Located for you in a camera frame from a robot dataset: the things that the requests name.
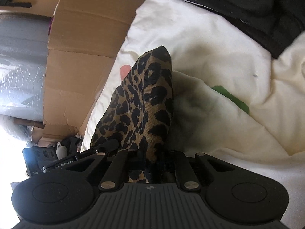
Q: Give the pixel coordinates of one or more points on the leopard print garment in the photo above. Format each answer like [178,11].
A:
[140,114]

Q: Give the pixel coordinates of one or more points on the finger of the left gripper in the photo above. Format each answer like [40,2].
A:
[108,148]

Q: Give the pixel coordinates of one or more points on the black storage bag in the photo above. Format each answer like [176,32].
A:
[274,24]

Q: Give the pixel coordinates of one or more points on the brown cardboard sheet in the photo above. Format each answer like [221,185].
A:
[85,37]

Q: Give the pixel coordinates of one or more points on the grey plastic-wrapped mattress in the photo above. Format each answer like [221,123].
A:
[24,51]

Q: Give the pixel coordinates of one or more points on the white bear print blanket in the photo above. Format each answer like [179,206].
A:
[232,100]

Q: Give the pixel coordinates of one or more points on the black clothes pile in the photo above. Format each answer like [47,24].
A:
[68,146]

